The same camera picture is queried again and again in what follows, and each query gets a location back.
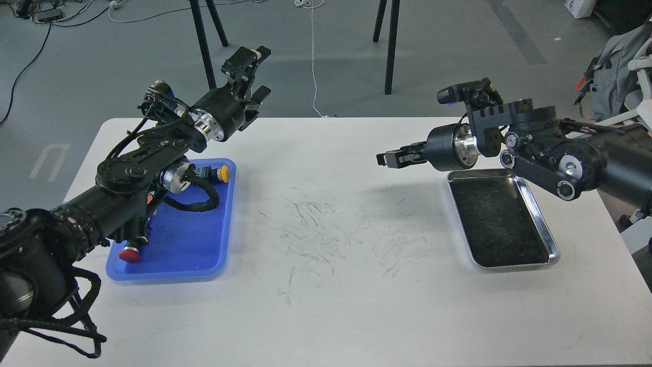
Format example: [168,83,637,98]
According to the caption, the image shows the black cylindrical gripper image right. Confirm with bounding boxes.
[376,124,481,172]

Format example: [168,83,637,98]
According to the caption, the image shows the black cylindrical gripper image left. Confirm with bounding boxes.
[191,46,271,142]

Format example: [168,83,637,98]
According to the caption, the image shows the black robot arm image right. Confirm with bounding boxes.
[376,77,651,218]

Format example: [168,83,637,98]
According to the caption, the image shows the silver metal tray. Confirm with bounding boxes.
[447,169,560,271]

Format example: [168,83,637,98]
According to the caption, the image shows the blue plastic tray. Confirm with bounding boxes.
[105,158,236,281]

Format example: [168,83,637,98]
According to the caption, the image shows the black tripod leg left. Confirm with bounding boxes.
[189,1,229,90]

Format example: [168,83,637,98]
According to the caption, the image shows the black tripod leg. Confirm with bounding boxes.
[372,1,400,95]
[189,1,229,90]

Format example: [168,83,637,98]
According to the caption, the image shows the black tripod leg right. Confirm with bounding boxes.
[372,1,400,95]

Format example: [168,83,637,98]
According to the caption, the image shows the grey backpack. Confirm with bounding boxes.
[574,19,651,122]

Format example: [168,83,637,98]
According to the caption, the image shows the white box on floor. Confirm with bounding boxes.
[564,0,597,19]

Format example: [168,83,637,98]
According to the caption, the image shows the yellow push button switch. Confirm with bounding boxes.
[195,165,230,184]

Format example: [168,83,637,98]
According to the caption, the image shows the white cable on floor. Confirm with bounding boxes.
[294,0,332,118]

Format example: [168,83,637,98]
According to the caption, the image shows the red push button switch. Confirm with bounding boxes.
[118,235,149,263]

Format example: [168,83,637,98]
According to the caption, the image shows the black cable on floor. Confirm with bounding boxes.
[0,0,110,127]

